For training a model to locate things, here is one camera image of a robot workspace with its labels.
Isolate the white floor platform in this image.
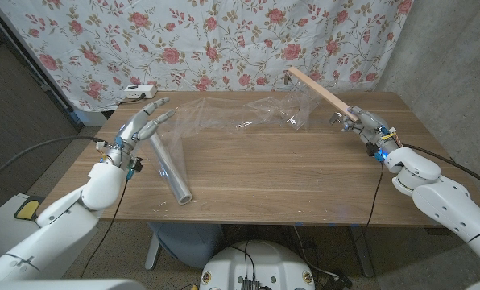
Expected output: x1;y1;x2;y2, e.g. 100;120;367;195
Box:
0;193;48;242

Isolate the yellow and black pad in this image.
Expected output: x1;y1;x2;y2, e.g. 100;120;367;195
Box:
14;196;46;222

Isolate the white power strip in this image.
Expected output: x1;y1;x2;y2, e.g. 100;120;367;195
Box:
123;84;158;100

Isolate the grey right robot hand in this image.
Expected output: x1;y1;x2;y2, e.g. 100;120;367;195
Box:
330;106;403;162

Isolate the wooden stick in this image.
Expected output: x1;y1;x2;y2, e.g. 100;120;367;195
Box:
287;66;361;122

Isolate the grey table leg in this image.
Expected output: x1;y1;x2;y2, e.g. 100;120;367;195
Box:
350;225;374;278

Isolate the cling film roll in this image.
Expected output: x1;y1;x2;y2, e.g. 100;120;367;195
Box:
147;132;193;205

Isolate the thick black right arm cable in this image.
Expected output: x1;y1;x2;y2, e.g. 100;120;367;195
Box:
402;143;480;187

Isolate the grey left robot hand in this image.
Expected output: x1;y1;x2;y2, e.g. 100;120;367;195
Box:
102;96;177;168

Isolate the transparent cling film sheet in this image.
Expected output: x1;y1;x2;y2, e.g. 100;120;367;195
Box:
159;86;322;178

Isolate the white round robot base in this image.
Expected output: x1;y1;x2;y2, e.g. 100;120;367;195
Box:
199;240;317;290

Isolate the black power strip cable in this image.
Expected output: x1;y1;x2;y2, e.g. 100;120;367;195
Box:
117;94;147;105

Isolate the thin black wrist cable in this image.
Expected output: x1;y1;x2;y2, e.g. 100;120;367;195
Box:
80;168;131;280
362;159;386;234

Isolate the thin black left wrist cable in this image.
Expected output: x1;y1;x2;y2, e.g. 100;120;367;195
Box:
80;168;131;280

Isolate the blue-grey chair seat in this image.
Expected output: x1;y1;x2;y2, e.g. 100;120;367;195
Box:
149;223;225;270

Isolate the black power adapter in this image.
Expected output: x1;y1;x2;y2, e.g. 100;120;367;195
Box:
322;270;354;290

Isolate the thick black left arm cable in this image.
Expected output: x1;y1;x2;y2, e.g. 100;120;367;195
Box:
0;135;106;189

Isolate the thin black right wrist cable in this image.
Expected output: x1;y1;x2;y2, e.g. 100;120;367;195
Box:
362;159;386;234

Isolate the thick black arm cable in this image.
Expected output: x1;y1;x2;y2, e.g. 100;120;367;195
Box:
402;143;480;187
0;135;106;189

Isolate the floral print curtain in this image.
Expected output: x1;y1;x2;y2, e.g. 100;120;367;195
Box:
0;0;414;113

